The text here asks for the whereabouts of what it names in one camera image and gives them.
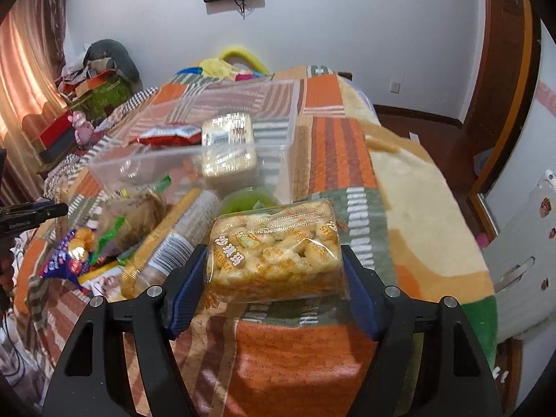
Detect blue biscuit snack bag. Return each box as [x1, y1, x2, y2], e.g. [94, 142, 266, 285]
[40, 227, 95, 287]

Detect clear bag brown pastries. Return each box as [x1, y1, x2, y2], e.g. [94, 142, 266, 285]
[96, 175, 172, 255]

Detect gold edged long packet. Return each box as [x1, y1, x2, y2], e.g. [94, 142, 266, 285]
[120, 187, 221, 299]

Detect cream rice cracker pack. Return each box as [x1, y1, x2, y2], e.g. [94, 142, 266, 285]
[204, 199, 347, 303]

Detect red white snack packet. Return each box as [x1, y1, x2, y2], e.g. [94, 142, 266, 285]
[134, 123, 202, 147]

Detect orange cake packet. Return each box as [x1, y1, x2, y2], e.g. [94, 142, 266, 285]
[201, 112, 258, 195]

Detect green jelly cup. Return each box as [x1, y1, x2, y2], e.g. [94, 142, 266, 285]
[220, 186, 279, 215]

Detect green pea snack bag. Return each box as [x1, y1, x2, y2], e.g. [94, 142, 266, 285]
[90, 215, 125, 265]

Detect person left hand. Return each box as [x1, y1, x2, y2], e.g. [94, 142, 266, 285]
[0, 247, 14, 295]

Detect yellow snack packet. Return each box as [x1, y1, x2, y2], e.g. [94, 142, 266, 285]
[78, 262, 124, 302]

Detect red gift box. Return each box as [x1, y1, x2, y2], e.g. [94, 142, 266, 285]
[32, 110, 73, 153]

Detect pink plush toy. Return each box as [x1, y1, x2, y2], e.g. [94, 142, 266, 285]
[68, 111, 94, 147]

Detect green storage box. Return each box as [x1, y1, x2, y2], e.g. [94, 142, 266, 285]
[70, 74, 132, 121]

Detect patchwork striped bed blanket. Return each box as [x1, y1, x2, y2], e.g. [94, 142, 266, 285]
[15, 67, 501, 416]

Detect orange striped curtain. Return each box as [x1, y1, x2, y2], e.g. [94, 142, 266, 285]
[1, 0, 65, 205]

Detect clear plastic storage box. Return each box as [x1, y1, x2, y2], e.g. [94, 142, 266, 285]
[88, 78, 300, 203]

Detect yellow curved headboard tube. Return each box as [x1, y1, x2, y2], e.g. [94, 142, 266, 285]
[219, 45, 270, 75]

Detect brown wooden door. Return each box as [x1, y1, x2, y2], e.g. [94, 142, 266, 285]
[464, 0, 541, 199]

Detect white wall socket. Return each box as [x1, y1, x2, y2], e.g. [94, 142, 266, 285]
[389, 82, 401, 94]

